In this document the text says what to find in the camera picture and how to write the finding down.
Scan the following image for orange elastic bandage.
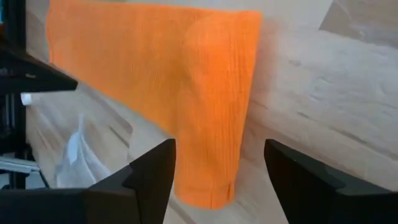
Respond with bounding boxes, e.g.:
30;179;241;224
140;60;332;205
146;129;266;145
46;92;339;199
45;0;264;210

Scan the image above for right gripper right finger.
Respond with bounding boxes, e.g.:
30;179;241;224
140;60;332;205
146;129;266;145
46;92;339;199
263;138;398;224

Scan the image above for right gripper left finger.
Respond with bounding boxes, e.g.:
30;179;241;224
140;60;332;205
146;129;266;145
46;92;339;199
0;138;177;224

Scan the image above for clear plastic bag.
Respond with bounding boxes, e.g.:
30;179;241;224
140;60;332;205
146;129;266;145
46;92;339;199
26;82;137;190

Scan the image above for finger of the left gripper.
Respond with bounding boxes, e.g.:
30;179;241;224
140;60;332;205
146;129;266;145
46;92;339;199
0;40;79;94

